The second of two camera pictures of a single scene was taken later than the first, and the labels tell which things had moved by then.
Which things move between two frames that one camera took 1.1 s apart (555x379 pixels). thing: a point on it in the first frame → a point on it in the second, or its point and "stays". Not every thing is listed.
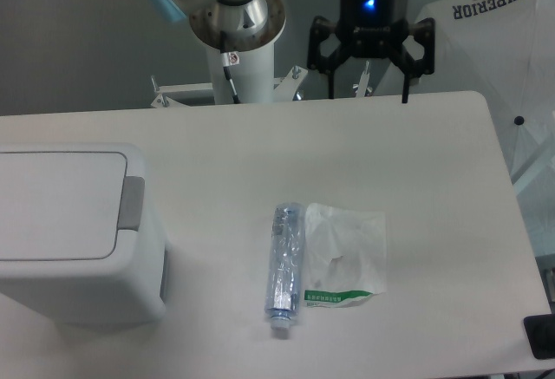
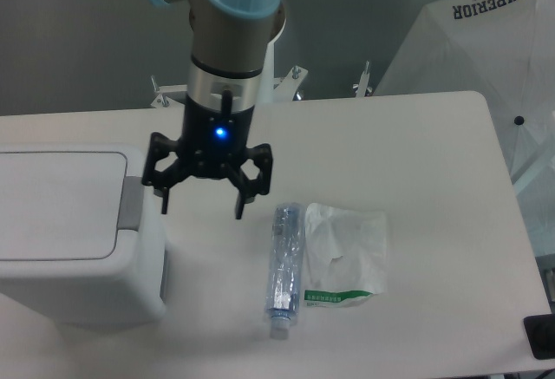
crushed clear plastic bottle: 284,264 stays
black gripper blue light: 373,16 → 214,145
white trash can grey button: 80,238 stays
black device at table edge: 540,334 stays
